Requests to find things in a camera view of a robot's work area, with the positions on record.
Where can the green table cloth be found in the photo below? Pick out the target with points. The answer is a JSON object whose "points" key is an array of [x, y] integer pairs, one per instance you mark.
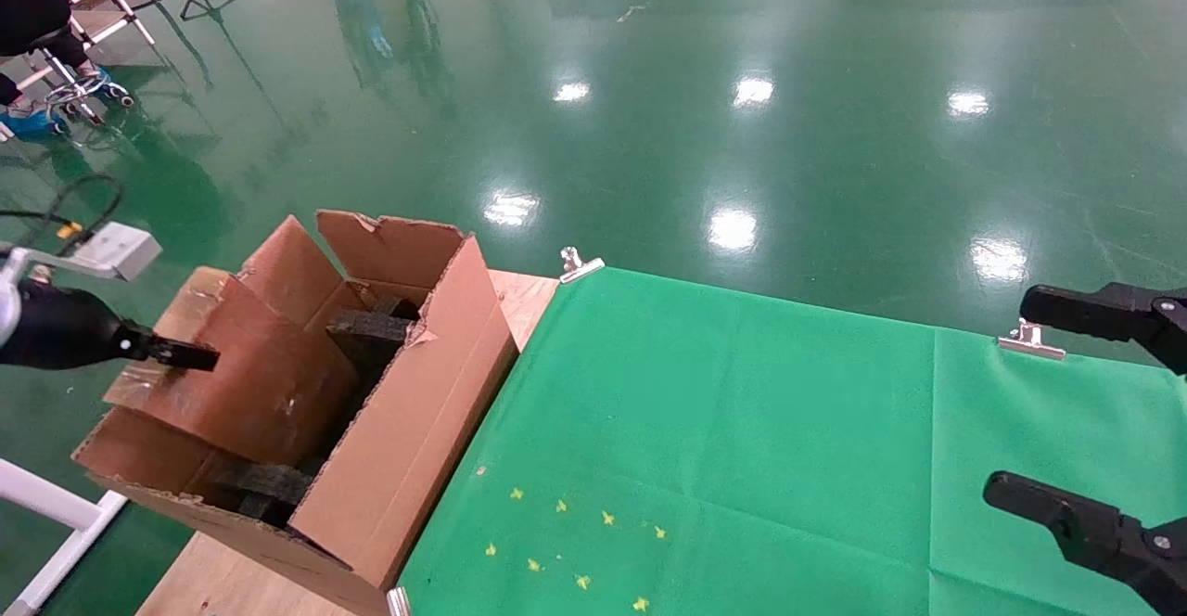
{"points": [[788, 468]]}

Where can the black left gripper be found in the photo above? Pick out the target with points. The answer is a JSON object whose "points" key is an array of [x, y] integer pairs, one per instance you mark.
{"points": [[56, 328]]}

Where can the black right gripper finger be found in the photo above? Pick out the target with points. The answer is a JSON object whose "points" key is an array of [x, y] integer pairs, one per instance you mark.
{"points": [[1094, 532], [1094, 312]]}

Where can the blue shoe cover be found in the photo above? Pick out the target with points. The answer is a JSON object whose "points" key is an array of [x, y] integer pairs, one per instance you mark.
{"points": [[35, 122]]}

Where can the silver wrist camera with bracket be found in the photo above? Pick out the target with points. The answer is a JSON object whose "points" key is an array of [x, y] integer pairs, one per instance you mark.
{"points": [[116, 250]]}

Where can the chrome wheeled stool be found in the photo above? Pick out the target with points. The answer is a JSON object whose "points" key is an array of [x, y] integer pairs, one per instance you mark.
{"points": [[83, 87]]}

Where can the large open brown carton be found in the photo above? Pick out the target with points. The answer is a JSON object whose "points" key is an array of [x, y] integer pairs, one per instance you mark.
{"points": [[417, 430]]}

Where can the white metal frame bar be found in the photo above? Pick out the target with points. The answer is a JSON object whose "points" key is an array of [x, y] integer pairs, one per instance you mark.
{"points": [[56, 505]]}

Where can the silver metal binder clip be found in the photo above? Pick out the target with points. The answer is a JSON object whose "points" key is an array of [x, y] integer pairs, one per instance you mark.
{"points": [[580, 268], [399, 601], [1031, 344]]}

